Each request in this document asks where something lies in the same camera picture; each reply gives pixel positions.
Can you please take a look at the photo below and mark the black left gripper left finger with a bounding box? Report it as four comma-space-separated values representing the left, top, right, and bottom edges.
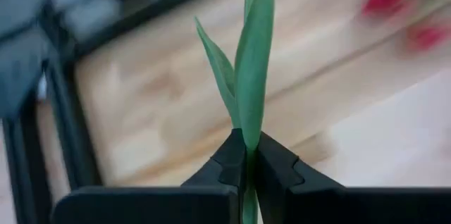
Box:
51, 127, 247, 224

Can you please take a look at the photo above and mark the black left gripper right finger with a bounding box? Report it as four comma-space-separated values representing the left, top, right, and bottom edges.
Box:
254, 131, 451, 224

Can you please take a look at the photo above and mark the pink tulip flower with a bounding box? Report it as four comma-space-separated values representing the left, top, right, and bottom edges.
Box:
194, 0, 293, 224

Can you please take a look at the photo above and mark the black aluminium table frame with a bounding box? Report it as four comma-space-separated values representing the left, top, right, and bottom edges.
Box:
0, 0, 235, 224

